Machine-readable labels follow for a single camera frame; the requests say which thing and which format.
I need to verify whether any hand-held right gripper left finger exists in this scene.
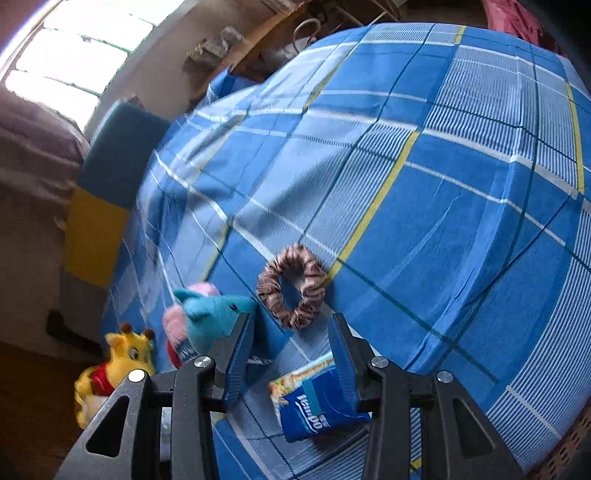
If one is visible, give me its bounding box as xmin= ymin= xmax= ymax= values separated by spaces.
xmin=53 ymin=312 xmax=257 ymax=480

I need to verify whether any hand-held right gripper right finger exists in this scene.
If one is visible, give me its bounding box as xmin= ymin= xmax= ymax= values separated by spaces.
xmin=328 ymin=312 xmax=527 ymax=480

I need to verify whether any blue tissue packet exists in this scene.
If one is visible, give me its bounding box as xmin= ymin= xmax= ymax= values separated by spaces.
xmin=268 ymin=353 xmax=373 ymax=444

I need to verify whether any teal plush toy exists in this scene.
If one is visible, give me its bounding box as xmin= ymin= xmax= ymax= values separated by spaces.
xmin=172 ymin=288 xmax=257 ymax=359

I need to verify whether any brown striped scrunchie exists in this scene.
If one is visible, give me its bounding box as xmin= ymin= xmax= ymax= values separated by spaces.
xmin=256 ymin=245 xmax=328 ymax=331

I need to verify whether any yellow giraffe plush toy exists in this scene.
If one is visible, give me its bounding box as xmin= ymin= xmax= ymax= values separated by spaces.
xmin=73 ymin=322 xmax=158 ymax=431

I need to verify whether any blue plaid bedsheet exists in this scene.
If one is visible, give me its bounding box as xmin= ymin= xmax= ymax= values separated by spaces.
xmin=99 ymin=21 xmax=591 ymax=480

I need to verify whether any grey yellow blue headboard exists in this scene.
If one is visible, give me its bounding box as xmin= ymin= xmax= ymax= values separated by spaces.
xmin=59 ymin=99 xmax=172 ymax=292

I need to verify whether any brown woven mat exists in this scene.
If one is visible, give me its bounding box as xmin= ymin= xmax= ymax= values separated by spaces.
xmin=530 ymin=405 xmax=591 ymax=480

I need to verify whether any pink curtain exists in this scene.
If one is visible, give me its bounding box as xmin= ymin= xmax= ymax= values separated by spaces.
xmin=0 ymin=87 xmax=92 ymax=219

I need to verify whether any wooden desk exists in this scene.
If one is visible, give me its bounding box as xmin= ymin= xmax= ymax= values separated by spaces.
xmin=184 ymin=0 xmax=403 ymax=85

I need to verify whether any window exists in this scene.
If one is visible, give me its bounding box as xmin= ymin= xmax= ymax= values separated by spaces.
xmin=4 ymin=0 xmax=182 ymax=99

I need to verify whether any pink cloth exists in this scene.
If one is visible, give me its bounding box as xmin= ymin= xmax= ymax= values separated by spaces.
xmin=481 ymin=0 xmax=556 ymax=43

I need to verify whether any white cable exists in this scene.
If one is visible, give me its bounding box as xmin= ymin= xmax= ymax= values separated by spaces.
xmin=290 ymin=17 xmax=322 ymax=52

